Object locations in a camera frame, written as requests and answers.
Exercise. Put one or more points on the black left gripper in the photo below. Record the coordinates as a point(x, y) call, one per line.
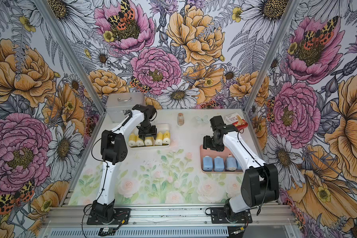
point(152, 133)

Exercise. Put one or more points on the pink plastic tray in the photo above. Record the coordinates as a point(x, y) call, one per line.
point(214, 154)

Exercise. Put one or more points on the red white small box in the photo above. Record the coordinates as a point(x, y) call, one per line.
point(236, 120)

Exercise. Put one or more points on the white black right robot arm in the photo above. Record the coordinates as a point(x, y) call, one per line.
point(260, 183)

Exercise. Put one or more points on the aluminium rail frame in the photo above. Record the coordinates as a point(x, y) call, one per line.
point(171, 221)

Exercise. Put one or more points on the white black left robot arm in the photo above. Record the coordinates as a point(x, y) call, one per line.
point(114, 149)

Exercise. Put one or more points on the yellow pencil sharpener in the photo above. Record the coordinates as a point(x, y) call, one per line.
point(139, 142)
point(159, 139)
point(166, 138)
point(132, 140)
point(149, 141)

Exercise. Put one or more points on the silver metal case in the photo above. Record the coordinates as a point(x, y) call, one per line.
point(118, 103)

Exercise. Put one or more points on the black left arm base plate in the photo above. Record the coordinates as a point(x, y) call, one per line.
point(119, 216)

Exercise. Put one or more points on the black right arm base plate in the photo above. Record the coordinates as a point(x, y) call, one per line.
point(221, 215)

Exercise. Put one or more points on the white plastic tray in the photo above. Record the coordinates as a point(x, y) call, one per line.
point(160, 128)

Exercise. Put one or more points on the small glass bottle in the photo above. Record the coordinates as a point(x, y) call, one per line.
point(180, 119)

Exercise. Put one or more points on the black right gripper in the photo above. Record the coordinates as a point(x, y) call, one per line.
point(207, 144)

